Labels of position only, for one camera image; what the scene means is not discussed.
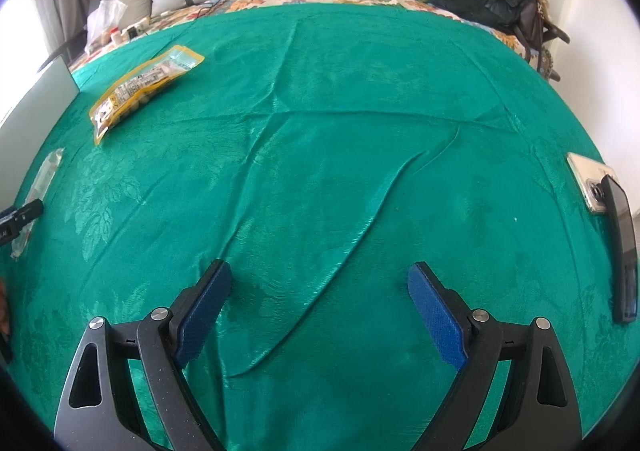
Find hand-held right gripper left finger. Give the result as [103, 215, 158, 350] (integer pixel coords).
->
[54, 258, 233, 451]

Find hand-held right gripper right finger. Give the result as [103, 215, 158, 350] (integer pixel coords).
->
[407, 262, 583, 451]

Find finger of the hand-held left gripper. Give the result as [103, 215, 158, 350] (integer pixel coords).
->
[0, 199, 44, 246]

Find long clear snack packet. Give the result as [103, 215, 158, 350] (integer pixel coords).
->
[10, 147, 66, 261]

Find yellow-edged clear snack packet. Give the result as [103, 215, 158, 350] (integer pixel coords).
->
[89, 45, 206, 146]

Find green patterned blanket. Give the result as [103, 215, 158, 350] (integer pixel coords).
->
[10, 1, 640, 451]

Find silver phone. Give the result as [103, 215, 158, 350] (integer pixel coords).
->
[566, 152, 621, 215]

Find clear plastic bag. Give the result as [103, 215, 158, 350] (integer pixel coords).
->
[85, 0, 127, 54]

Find pile of black clothes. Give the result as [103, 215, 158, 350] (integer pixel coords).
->
[430, 0, 538, 36]

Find black cables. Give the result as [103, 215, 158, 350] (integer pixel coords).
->
[200, 0, 261, 16]

